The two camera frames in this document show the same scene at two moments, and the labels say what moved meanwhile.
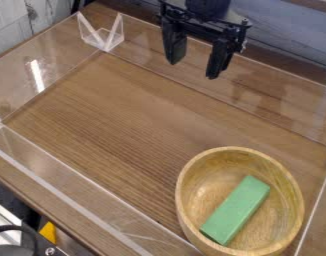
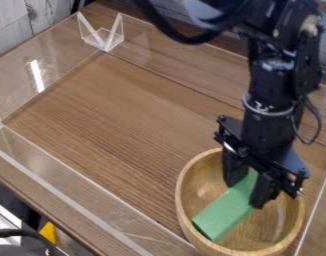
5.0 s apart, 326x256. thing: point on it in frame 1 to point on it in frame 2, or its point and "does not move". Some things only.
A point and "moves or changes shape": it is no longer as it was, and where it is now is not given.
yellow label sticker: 48,232 does not move
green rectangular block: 235,211 moves or changes shape
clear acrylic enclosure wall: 154,160 does not move
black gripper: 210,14 to 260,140
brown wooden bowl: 207,182 does not move
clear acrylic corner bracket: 103,39 does not move
